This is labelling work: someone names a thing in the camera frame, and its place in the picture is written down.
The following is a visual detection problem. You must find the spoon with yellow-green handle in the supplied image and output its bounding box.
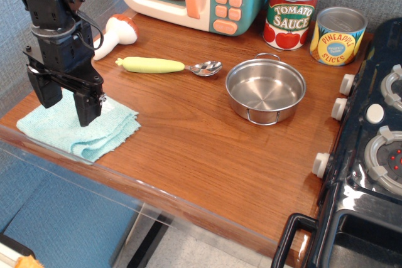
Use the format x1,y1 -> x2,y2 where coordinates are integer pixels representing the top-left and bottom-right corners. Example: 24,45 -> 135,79
116,56 -> 222,77

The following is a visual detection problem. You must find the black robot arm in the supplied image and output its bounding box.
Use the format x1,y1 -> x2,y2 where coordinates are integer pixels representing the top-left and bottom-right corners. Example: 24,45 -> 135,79
22,0 -> 106,127

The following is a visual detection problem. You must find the orange object at corner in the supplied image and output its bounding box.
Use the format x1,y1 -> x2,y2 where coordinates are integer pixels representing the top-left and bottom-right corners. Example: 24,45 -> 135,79
14,255 -> 44,268

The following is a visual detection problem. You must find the small metal pot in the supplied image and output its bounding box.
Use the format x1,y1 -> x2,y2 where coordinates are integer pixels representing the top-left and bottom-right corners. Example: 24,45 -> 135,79
225,53 -> 307,126

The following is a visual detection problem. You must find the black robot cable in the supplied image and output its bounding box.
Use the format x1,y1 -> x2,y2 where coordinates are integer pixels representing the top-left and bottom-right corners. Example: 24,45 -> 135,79
74,9 -> 105,51

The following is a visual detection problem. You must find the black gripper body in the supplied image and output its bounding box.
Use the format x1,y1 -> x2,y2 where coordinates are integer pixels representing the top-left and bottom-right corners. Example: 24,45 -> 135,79
24,18 -> 103,94

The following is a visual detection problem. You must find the toy mushroom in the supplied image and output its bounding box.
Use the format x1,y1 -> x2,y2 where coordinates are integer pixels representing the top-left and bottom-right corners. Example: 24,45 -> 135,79
93,14 -> 139,61

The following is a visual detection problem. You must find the black toy stove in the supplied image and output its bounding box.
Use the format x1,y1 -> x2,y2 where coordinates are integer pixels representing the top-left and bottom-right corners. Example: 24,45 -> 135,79
272,18 -> 401,267

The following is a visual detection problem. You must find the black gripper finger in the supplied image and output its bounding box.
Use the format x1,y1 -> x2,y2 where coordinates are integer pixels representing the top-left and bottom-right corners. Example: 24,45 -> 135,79
27,67 -> 62,108
73,91 -> 104,127

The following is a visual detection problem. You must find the pineapple slices can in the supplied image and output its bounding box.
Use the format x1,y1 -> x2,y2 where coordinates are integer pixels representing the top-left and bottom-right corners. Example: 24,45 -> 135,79
310,7 -> 367,67

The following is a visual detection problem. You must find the light blue folded cloth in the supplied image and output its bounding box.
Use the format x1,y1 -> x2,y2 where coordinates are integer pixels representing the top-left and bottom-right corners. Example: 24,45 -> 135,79
16,90 -> 141,162

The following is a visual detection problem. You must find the tomato sauce can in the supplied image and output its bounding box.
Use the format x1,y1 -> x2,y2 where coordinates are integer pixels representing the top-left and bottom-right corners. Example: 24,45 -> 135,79
263,0 -> 318,50

